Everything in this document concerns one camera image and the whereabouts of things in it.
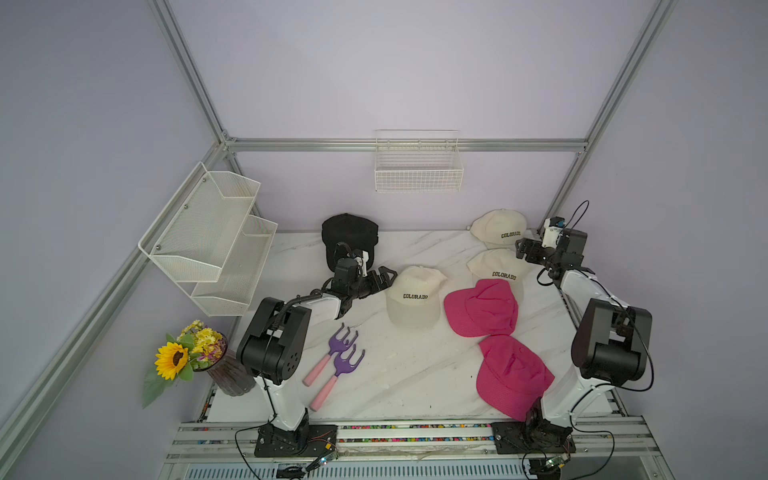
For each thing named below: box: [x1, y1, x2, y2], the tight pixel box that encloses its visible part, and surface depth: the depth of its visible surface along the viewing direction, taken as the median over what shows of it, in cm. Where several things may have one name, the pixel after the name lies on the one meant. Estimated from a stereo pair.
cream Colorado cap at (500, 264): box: [467, 248, 530, 304], surface depth 106 cm
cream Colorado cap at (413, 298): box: [386, 266, 447, 328], surface depth 98 cm
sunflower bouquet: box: [142, 319, 226, 409], surface depth 64 cm
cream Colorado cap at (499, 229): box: [470, 209, 527, 250], surface depth 117 cm
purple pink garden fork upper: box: [303, 323, 359, 387], surface depth 90 cm
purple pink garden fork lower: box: [310, 341, 366, 412], surface depth 87 cm
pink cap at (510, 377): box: [476, 335, 555, 422], surface depth 84 cm
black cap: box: [321, 213, 379, 272], surface depth 113 cm
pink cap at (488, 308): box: [444, 279, 518, 337], surface depth 97 cm
